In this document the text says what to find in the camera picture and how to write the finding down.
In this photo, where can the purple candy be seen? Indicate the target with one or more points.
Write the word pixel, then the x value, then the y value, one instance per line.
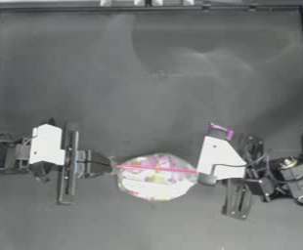
pixel 228 133

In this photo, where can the clear bag with pink zip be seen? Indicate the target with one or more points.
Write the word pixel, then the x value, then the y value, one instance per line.
pixel 158 185

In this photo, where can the silver frame bracket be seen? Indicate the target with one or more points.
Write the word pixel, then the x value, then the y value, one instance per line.
pixel 188 2
pixel 106 2
pixel 139 2

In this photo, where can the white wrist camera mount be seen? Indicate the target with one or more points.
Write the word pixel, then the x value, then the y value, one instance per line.
pixel 47 145
pixel 219 156

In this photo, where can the black table frame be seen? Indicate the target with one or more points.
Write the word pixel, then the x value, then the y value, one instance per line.
pixel 50 6

